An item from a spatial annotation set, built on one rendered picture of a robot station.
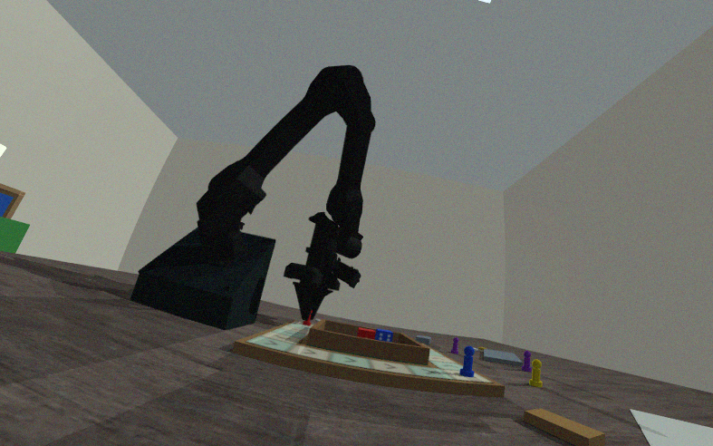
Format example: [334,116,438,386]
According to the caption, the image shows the blue pawn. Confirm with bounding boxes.
[459,346,475,377]

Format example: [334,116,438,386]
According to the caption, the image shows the tan rectangular block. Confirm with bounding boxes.
[524,408,605,446]

